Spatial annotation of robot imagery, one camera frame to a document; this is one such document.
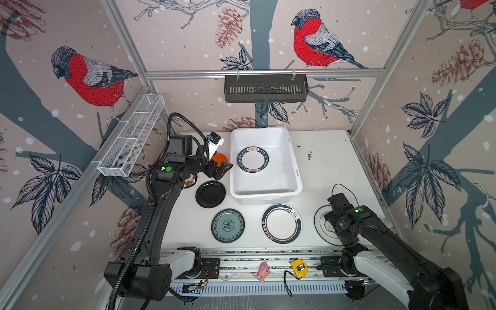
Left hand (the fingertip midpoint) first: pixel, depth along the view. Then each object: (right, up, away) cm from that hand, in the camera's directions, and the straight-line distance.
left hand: (221, 157), depth 71 cm
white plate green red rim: (+25, -31, +13) cm, 42 cm away
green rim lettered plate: (+12, -3, +37) cm, 39 cm away
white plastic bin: (+18, -8, +32) cm, 38 cm away
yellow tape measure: (+30, -42, +1) cm, 52 cm away
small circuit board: (-11, -50, 0) cm, 51 cm away
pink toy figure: (+16, -43, 0) cm, 46 cm away
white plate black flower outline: (+43, -32, +13) cm, 55 cm away
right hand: (+46, -32, +11) cm, 57 cm away
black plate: (-9, -19, +22) cm, 30 cm away
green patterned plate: (+1, -31, +14) cm, 35 cm away
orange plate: (-8, -2, +42) cm, 43 cm away
